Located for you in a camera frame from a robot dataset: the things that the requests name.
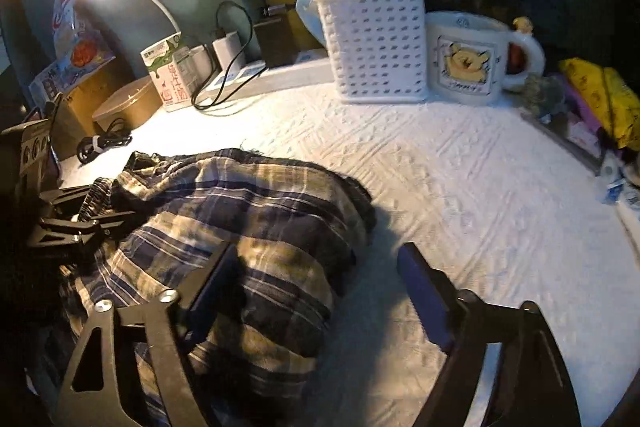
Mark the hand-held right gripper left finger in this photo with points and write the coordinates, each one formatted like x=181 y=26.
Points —
x=220 y=277

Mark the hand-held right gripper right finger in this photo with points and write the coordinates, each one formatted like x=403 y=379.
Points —
x=425 y=292

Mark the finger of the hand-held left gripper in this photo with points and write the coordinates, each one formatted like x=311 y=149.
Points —
x=75 y=202
x=75 y=234

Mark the plaid flannel shirt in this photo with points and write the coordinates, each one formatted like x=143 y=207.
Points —
x=270 y=227

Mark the blue printed card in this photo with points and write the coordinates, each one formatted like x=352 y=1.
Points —
x=50 y=79

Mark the brown cardboard box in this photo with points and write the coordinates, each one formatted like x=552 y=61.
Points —
x=87 y=97

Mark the round wooden container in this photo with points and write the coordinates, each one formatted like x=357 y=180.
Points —
x=130 y=104

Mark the white textured tablecloth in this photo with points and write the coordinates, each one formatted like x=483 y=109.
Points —
x=450 y=167

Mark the printed snack bag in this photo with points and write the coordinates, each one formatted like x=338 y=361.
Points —
x=82 y=37

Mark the green white milk carton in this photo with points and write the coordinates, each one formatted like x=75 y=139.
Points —
x=170 y=74

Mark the white power strip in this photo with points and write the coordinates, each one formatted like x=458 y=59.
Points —
x=240 y=74

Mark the grey green plush toy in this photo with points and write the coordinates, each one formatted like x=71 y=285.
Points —
x=545 y=96

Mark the white bear print mug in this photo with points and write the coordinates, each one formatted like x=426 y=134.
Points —
x=465 y=62

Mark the dark power adapter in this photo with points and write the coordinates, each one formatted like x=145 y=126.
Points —
x=274 y=42

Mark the white plastic basket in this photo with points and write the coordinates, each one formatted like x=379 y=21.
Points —
x=375 y=47

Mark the yellow printed bag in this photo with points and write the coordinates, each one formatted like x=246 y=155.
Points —
x=615 y=102

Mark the white plastic bag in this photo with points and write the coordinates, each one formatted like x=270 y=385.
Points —
x=307 y=14

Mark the small yellow figure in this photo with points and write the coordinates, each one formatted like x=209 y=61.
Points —
x=522 y=24

